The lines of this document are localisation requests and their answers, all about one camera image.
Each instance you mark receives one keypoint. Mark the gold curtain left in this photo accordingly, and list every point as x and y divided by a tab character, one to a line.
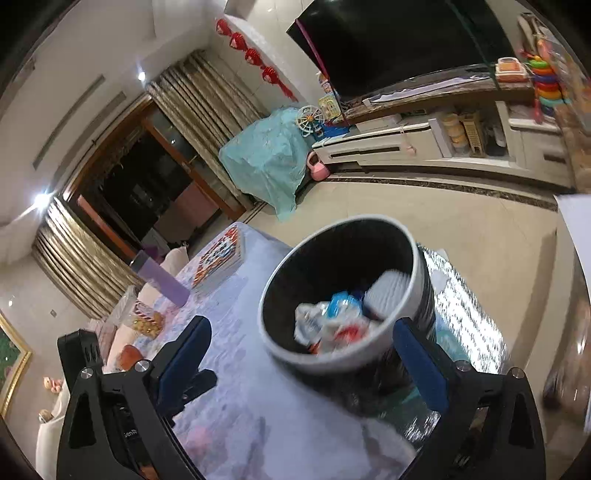
80	266

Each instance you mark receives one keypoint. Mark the ferris wheel toy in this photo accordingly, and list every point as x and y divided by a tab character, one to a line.
310	121

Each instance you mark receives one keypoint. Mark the gold curtain right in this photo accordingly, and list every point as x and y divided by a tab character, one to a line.
209	105

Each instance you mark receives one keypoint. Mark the gold curtain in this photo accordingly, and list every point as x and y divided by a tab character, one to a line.
209	105
80	266

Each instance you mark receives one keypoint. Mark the black white-rimmed trash bin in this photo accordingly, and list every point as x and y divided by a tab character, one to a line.
348	256

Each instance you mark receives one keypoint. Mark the silver foil bag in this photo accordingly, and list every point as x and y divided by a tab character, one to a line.
464	330

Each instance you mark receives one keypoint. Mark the red hanging knot decoration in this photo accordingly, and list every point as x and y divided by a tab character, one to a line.
236	41

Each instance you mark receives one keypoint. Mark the colourful toy box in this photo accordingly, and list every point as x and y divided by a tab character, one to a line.
329	104

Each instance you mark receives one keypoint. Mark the children's car book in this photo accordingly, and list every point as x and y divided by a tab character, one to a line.
218	260

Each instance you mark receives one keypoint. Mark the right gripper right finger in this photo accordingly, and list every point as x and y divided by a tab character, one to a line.
458	447

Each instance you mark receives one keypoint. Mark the snack wrapper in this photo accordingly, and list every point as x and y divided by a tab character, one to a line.
327	327

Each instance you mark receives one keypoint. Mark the clear popcorn jar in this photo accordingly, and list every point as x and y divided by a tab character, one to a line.
139	316

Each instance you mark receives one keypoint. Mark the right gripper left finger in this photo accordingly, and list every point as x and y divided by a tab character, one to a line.
138	407

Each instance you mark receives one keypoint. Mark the purple tumbler bottle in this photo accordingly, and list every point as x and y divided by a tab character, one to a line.
160	278

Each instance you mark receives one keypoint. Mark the red apple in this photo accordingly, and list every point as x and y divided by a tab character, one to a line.
128	357

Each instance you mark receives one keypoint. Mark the black television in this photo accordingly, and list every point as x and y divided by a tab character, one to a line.
368	46

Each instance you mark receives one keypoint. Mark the floral tablecloth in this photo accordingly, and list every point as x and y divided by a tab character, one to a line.
259	421

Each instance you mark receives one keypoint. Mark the pink kettlebell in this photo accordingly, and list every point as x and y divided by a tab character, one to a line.
318	171

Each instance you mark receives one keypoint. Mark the gold framed painting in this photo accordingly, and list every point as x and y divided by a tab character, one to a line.
15	357

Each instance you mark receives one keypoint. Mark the teal covered furniture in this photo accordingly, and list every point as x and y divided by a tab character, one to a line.
267	160

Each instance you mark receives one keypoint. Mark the rainbow stacking ring toy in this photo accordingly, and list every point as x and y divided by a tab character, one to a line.
548	91

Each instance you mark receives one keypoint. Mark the white tv cabinet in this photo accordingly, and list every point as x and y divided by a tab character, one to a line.
469	123

